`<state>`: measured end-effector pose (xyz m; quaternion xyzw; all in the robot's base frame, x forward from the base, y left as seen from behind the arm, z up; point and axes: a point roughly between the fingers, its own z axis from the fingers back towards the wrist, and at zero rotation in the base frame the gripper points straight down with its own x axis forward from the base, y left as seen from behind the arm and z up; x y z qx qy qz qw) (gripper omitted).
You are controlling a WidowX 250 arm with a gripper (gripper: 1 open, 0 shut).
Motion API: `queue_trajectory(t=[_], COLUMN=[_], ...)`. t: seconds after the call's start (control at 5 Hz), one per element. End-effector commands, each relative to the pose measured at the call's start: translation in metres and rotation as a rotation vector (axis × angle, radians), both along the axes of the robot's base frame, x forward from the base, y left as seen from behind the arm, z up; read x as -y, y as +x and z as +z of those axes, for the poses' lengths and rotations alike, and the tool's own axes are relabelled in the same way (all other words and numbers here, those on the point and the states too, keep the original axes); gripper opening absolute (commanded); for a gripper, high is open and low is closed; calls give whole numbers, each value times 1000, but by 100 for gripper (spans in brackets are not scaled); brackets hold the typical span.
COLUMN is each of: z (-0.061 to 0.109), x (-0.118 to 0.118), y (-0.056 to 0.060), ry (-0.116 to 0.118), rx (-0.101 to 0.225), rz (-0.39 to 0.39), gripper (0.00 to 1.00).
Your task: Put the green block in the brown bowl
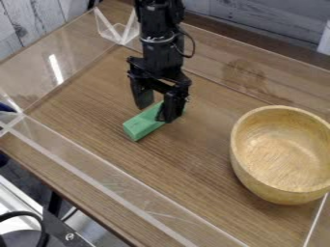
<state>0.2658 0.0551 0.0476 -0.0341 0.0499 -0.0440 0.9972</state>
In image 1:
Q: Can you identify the clear acrylic corner bracket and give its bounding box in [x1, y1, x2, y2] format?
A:
[93, 8, 139, 45]

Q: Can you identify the blue object at edge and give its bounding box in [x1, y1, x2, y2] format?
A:
[0, 102, 17, 113]

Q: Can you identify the clear acrylic tray wall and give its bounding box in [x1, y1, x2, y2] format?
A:
[0, 0, 330, 247]

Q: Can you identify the black cable loop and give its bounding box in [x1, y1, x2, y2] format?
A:
[0, 210, 51, 247]

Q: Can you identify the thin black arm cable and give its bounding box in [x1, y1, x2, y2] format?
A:
[171, 27, 197, 59]

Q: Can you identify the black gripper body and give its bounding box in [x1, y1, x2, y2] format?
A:
[128, 35, 192, 95]

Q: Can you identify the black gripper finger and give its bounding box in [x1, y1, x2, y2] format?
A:
[156, 87, 189, 124]
[129, 77, 155, 109]

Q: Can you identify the green rectangular block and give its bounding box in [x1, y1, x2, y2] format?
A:
[123, 102, 165, 142]

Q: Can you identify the light wooden bowl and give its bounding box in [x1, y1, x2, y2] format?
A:
[230, 105, 330, 205]

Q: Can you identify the metal table bracket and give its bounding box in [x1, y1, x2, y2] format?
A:
[42, 210, 95, 247]

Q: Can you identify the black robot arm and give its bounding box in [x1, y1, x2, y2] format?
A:
[128, 0, 195, 124]

